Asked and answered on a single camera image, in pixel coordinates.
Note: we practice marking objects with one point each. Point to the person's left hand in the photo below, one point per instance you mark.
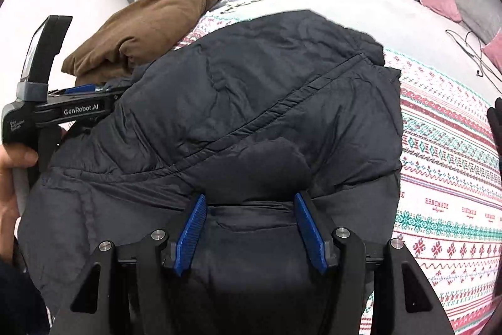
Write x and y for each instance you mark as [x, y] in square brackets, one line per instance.
[8, 193]

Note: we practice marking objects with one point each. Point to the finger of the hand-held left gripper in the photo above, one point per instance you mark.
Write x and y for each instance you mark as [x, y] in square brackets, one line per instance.
[80, 89]

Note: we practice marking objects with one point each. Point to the small pink pillow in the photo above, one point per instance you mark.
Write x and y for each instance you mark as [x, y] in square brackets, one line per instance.
[495, 54]

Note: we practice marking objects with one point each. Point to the black puffer jacket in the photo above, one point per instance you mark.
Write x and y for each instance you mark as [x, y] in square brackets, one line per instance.
[243, 91]

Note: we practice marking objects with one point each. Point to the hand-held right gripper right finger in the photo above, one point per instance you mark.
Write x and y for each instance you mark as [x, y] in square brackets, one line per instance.
[311, 237]

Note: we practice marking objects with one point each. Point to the patterned knit-print blanket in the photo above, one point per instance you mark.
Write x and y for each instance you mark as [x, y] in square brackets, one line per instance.
[443, 162]

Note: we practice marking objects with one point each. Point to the brown folded garment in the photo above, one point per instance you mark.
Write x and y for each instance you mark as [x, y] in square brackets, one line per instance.
[153, 25]

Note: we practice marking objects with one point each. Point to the dark cloth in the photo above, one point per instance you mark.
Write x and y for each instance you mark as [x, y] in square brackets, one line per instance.
[496, 131]

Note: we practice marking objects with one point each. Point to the person's dark trouser leg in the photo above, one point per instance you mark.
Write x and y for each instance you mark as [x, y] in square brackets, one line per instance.
[19, 299]

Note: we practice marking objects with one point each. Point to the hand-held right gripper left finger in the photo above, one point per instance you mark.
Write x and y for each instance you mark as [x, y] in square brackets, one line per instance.
[190, 237]

